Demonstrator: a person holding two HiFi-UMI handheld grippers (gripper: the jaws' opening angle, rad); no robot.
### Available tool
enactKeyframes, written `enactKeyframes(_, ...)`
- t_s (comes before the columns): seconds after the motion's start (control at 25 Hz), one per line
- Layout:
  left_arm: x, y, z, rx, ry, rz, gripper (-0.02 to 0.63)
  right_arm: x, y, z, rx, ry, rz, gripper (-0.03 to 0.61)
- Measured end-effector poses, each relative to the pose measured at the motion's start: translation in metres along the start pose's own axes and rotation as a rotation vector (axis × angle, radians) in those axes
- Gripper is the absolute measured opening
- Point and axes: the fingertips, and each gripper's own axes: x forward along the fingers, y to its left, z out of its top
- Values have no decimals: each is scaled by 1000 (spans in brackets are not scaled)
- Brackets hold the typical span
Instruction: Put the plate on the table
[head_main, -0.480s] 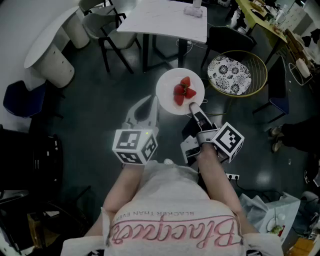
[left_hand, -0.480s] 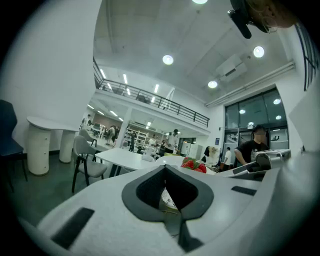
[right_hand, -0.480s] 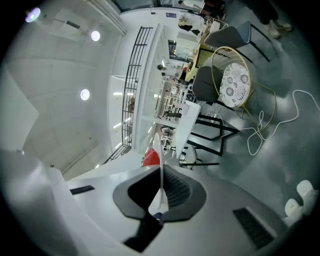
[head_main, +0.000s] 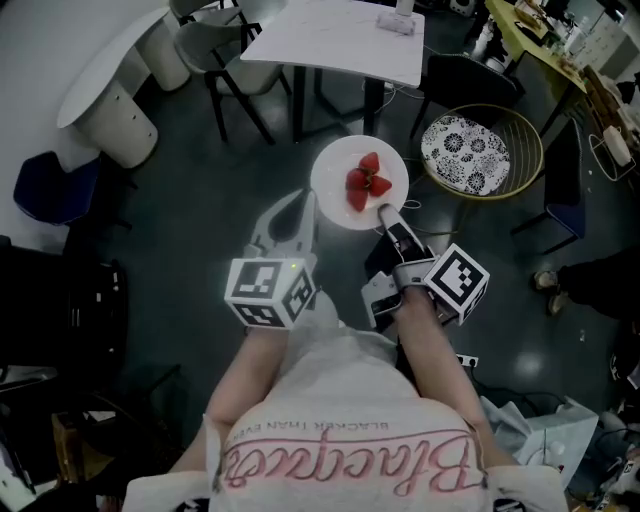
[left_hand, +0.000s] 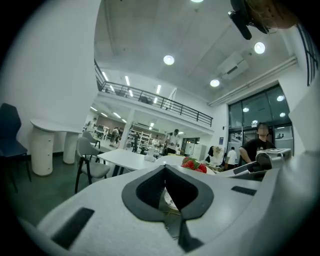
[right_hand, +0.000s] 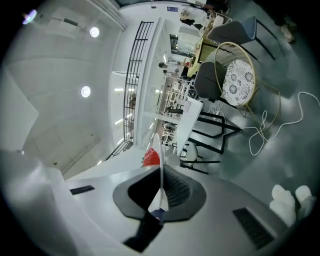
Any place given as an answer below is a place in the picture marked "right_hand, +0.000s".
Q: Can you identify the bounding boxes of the floral round seat cushion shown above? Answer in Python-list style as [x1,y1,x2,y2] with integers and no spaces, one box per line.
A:
[221,59,256,107]

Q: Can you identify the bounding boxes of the black metal railing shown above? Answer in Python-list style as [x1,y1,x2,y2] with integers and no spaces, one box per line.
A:
[104,21,155,161]

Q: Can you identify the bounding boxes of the white shelf unit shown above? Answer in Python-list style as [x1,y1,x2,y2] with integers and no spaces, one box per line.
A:
[139,17,191,151]

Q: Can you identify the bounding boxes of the light grey chair black legs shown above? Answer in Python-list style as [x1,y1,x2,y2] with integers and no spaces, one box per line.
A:
[179,143,221,176]

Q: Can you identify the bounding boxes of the dark chair with stitched edge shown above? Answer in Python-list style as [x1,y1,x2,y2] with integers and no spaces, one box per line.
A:
[194,61,227,103]

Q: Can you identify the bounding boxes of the white marble table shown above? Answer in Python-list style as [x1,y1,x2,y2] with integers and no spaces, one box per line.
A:
[175,96,242,156]

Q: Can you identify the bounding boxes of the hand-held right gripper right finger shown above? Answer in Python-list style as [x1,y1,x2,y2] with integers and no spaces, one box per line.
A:
[144,166,289,256]

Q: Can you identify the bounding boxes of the translucent round plate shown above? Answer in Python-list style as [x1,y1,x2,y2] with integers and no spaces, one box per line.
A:
[149,131,170,211]

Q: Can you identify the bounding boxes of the yellow-green table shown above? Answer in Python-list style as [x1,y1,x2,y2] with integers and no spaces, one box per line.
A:
[186,37,218,77]

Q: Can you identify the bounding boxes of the blue chair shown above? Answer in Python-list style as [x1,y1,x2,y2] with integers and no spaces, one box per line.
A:
[237,15,258,42]

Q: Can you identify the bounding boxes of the red strawberry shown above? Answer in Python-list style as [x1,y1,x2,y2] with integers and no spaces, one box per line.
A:
[143,157,161,168]
[146,147,160,161]

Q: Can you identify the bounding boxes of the dark grey chair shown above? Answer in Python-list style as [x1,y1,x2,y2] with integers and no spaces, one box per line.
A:
[206,16,278,61]

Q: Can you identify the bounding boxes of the white floor cable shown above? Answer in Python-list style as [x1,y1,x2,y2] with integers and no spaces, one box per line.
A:
[248,91,320,156]

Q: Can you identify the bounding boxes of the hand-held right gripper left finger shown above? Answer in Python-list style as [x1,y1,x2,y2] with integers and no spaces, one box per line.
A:
[0,149,161,256]

